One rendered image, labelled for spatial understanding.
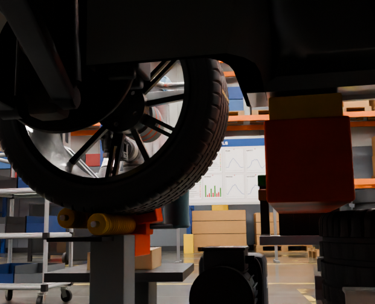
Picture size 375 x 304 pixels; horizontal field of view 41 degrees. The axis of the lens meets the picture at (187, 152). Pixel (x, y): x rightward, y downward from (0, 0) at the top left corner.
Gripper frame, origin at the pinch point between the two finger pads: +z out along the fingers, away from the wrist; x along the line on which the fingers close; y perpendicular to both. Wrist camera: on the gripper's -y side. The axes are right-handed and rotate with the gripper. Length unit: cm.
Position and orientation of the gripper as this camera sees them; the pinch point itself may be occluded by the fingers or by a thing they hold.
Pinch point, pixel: (107, 135)
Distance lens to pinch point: 191.4
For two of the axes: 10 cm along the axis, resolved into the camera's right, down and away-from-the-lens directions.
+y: 0.1, 9.9, -1.6
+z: -2.1, -1.5, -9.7
